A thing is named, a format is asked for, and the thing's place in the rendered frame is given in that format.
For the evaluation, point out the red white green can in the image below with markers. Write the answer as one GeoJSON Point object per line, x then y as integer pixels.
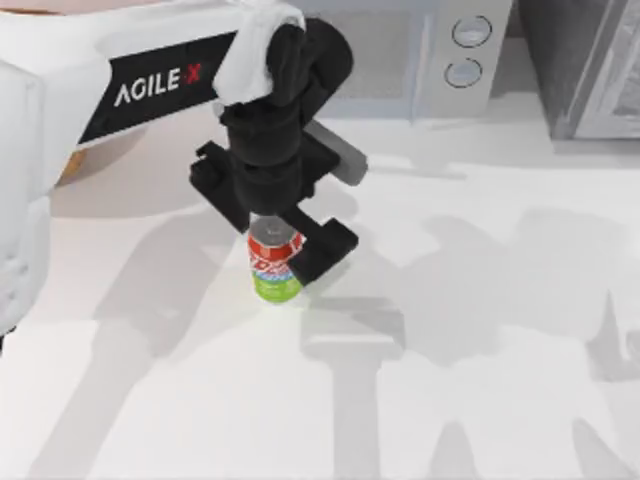
{"type": "Point", "coordinates": [276, 289]}

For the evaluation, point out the pale microwave oven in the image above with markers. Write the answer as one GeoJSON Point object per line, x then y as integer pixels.
{"type": "Point", "coordinates": [400, 55]}

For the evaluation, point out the round grey microwave knob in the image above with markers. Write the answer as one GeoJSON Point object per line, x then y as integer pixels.
{"type": "Point", "coordinates": [464, 73]}
{"type": "Point", "coordinates": [472, 30]}

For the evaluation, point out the grey cabinet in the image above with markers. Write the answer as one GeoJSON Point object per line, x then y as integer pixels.
{"type": "Point", "coordinates": [585, 65]}

